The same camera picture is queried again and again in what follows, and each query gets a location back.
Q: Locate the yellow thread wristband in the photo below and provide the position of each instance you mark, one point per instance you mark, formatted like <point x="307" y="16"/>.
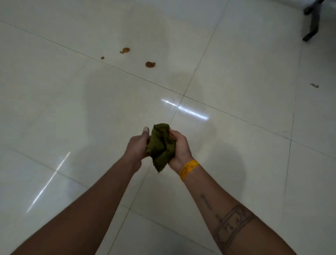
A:
<point x="189" y="169"/>

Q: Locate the small grey debris scrap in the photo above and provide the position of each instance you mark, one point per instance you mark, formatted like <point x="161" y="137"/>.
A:
<point x="314" y="85"/>

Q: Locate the person's right hand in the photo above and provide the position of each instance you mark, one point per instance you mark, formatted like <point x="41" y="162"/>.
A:
<point x="182" y="155"/>

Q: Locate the green cleaning cloth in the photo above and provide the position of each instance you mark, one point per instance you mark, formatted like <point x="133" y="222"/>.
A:
<point x="161" y="147"/>

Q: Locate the black chair base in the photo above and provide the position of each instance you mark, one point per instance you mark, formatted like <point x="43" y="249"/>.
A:
<point x="314" y="23"/>

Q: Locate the group of brown floor stains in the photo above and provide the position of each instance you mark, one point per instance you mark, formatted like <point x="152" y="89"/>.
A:
<point x="150" y="64"/>

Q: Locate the person's right forearm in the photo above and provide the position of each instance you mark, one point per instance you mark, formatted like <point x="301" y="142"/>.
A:
<point x="231" y="218"/>

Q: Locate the person's left forearm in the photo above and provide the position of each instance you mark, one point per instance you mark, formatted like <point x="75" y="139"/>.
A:
<point x="78" y="215"/>

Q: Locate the person's left hand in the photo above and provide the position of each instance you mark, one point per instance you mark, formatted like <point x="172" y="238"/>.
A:
<point x="137" y="148"/>

